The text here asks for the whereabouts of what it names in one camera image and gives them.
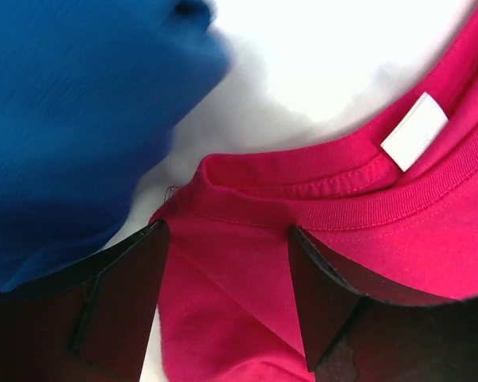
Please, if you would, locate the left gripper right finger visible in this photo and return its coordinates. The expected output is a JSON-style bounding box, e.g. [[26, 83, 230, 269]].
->
[[288, 226, 478, 381]]

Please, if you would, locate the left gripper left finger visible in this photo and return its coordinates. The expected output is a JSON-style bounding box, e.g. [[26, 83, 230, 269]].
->
[[0, 220, 170, 382]]

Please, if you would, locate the pink t shirt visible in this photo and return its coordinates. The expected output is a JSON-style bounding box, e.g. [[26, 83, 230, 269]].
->
[[157, 6, 478, 381]]

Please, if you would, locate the blue t shirt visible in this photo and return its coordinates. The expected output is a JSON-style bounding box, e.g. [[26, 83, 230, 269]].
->
[[0, 1, 228, 292]]

